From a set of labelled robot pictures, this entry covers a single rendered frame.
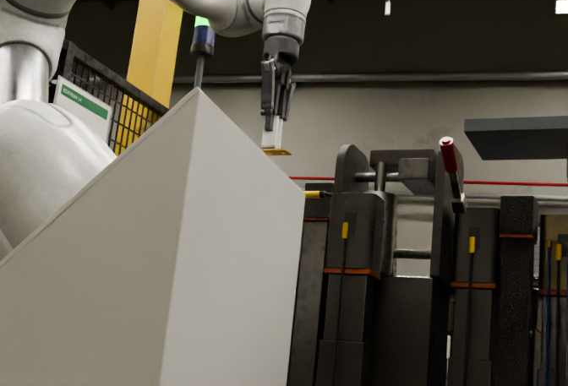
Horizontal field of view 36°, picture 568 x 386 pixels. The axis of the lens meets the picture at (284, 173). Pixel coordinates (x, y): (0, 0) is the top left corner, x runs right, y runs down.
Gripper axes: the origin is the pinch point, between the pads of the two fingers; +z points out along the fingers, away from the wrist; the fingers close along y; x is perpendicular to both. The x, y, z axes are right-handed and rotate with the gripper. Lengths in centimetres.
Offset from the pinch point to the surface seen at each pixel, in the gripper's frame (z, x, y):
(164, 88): -32, -60, -49
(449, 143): 15, 46, 36
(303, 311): 39, 21, 25
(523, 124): 14, 57, 40
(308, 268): 31.8, 21.1, 24.7
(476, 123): 14, 50, 40
